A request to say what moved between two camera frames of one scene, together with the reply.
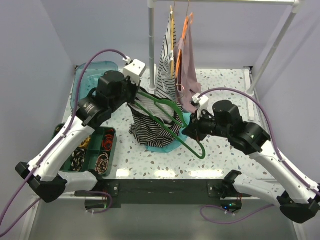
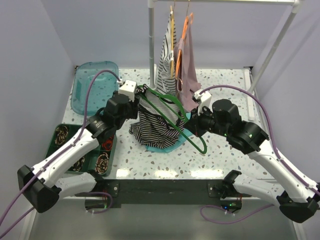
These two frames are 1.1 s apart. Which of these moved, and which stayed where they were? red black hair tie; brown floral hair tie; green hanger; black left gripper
Moved: black left gripper; green hanger
Stayed: brown floral hair tie; red black hair tie
